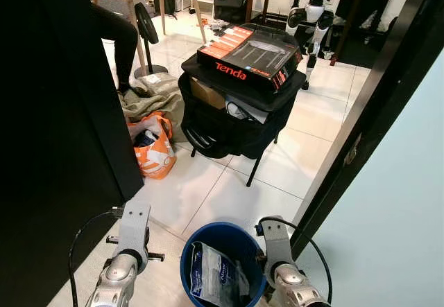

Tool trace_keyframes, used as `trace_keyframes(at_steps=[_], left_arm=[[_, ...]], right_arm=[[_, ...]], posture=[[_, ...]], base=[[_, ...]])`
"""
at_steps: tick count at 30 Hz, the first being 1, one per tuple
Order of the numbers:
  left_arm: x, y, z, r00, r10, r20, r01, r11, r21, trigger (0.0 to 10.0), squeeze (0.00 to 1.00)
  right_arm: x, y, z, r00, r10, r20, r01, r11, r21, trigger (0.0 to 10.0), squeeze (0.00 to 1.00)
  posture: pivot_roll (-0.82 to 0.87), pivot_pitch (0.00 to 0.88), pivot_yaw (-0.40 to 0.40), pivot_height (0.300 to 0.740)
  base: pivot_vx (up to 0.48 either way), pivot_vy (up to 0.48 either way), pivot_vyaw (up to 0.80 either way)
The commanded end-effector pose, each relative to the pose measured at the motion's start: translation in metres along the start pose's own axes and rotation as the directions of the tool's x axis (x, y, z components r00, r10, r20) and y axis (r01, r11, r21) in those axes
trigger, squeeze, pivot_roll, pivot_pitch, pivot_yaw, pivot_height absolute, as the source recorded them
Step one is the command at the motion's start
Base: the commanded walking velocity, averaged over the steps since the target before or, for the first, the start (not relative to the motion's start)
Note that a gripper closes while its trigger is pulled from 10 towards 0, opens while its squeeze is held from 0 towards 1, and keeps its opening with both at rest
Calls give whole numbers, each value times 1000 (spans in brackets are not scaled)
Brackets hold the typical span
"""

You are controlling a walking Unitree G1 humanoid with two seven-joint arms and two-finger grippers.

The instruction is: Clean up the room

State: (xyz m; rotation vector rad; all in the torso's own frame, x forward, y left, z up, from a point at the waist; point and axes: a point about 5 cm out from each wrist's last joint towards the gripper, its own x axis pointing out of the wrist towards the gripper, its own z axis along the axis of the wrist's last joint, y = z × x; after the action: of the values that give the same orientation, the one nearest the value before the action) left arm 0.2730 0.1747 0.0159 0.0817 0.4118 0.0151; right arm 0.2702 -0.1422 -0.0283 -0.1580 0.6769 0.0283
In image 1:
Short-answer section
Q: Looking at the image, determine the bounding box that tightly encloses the blue round waste bin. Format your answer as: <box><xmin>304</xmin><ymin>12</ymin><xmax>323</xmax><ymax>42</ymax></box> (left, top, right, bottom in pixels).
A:
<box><xmin>180</xmin><ymin>222</ymin><xmax>270</xmax><ymax>307</ymax></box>

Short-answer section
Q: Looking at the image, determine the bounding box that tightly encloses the orange white shopping bag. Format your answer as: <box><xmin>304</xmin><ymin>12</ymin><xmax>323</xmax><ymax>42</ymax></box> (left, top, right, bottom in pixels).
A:
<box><xmin>127</xmin><ymin>110</ymin><xmax>178</xmax><ymax>180</ymax></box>

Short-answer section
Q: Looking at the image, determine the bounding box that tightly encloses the beige crumpled blanket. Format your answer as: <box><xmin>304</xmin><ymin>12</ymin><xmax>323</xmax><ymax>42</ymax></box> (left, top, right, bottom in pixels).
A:
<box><xmin>119</xmin><ymin>73</ymin><xmax>185</xmax><ymax>124</ymax></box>

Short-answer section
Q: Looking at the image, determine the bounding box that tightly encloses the white plastic item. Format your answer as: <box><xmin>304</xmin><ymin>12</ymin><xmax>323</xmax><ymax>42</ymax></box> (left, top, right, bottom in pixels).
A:
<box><xmin>225</xmin><ymin>99</ymin><xmax>268</xmax><ymax>124</ymax></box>

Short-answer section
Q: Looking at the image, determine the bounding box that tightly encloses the brown cardboard box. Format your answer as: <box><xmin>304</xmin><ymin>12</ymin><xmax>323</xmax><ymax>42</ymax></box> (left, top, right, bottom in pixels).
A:
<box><xmin>189</xmin><ymin>77</ymin><xmax>226</xmax><ymax>110</ymax></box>

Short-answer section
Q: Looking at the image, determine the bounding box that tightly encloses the black door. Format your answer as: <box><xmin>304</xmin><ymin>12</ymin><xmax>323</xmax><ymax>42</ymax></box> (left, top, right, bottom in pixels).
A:
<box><xmin>0</xmin><ymin>0</ymin><xmax>145</xmax><ymax>307</ymax></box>

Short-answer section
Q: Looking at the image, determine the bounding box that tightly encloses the black orange Tenda box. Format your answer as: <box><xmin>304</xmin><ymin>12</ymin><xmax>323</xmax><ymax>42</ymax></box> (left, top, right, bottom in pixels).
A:
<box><xmin>197</xmin><ymin>24</ymin><xmax>303</xmax><ymax>91</ymax></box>

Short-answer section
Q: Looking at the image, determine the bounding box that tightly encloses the person in black trousers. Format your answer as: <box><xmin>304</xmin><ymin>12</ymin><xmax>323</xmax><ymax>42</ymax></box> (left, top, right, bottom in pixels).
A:
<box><xmin>83</xmin><ymin>0</ymin><xmax>139</xmax><ymax>96</ymax></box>

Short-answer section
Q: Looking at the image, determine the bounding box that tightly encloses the black standing fan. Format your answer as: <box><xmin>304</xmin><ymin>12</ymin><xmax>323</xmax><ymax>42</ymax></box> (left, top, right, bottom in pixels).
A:
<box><xmin>133</xmin><ymin>2</ymin><xmax>169</xmax><ymax>79</ymax></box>

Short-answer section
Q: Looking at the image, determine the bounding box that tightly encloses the white black humanoid robot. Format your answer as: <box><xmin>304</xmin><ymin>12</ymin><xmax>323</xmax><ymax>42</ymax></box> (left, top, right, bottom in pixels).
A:
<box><xmin>286</xmin><ymin>0</ymin><xmax>348</xmax><ymax>89</ymax></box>

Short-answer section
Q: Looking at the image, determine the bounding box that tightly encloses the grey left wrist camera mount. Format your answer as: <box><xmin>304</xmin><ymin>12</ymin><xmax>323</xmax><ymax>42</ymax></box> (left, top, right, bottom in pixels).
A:
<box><xmin>119</xmin><ymin>201</ymin><xmax>151</xmax><ymax>256</ymax></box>

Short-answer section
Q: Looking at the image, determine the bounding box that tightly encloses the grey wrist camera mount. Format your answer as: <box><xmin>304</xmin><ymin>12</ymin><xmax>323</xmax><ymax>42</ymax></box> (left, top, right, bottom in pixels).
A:
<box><xmin>259</xmin><ymin>216</ymin><xmax>292</xmax><ymax>270</ymax></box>
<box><xmin>119</xmin><ymin>201</ymin><xmax>151</xmax><ymax>256</ymax></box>

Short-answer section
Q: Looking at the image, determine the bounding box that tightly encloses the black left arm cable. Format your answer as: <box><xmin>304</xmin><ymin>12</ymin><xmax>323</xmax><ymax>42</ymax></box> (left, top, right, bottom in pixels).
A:
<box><xmin>68</xmin><ymin>210</ymin><xmax>126</xmax><ymax>307</ymax></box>

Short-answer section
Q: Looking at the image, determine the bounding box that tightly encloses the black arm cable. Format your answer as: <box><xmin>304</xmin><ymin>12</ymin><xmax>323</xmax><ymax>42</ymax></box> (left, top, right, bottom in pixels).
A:
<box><xmin>255</xmin><ymin>216</ymin><xmax>334</xmax><ymax>304</ymax></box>
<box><xmin>68</xmin><ymin>210</ymin><xmax>126</xmax><ymax>307</ymax></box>

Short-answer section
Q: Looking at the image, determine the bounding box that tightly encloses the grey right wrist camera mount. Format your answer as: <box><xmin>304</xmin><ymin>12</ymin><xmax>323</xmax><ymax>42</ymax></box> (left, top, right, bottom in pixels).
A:
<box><xmin>259</xmin><ymin>216</ymin><xmax>292</xmax><ymax>270</ymax></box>

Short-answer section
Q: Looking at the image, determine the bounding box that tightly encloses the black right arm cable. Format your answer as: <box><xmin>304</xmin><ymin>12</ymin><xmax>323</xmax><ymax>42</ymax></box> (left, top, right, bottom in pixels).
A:
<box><xmin>255</xmin><ymin>216</ymin><xmax>334</xmax><ymax>304</ymax></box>

